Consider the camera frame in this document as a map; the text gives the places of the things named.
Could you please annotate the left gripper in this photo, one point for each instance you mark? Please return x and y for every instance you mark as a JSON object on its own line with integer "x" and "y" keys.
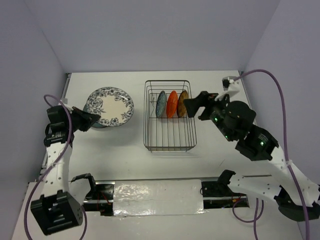
{"x": 88, "y": 118}

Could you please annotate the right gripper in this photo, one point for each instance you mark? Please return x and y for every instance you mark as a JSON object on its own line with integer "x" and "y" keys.
{"x": 205, "y": 99}

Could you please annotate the speckled white plate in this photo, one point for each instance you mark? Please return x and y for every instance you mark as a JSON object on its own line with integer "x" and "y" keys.
{"x": 117, "y": 104}

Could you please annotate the dark green plate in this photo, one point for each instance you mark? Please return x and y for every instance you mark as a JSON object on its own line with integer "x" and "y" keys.
{"x": 103, "y": 122}

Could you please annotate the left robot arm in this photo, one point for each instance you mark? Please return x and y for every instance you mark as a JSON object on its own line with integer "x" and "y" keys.
{"x": 60, "y": 205}

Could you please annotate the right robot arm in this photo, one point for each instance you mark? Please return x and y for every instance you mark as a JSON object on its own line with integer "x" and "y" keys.
{"x": 295, "y": 195}

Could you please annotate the yellow brown plate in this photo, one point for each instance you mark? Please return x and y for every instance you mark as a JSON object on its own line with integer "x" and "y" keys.
{"x": 181, "y": 109}

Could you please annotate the orange plate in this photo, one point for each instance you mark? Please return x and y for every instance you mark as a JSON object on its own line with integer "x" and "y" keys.
{"x": 172, "y": 103}

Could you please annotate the small blue patterned plate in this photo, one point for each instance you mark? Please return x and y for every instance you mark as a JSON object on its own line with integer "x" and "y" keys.
{"x": 161, "y": 104}

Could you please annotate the silver foil tape patch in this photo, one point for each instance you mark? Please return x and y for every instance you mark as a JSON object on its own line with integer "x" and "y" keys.
{"x": 157, "y": 198}

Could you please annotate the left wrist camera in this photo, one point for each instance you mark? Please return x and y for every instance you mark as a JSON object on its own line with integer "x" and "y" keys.
{"x": 64, "y": 100}

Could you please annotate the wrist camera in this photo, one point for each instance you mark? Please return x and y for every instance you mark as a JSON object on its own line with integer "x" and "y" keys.
{"x": 64, "y": 100}
{"x": 231, "y": 87}

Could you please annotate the wire dish rack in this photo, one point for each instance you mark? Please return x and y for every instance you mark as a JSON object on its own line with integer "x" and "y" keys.
{"x": 162, "y": 133}

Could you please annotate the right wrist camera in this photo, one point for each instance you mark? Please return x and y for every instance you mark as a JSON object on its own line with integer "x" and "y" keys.
{"x": 231, "y": 87}

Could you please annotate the black mounting rail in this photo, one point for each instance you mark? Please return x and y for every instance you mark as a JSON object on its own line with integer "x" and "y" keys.
{"x": 100, "y": 200}

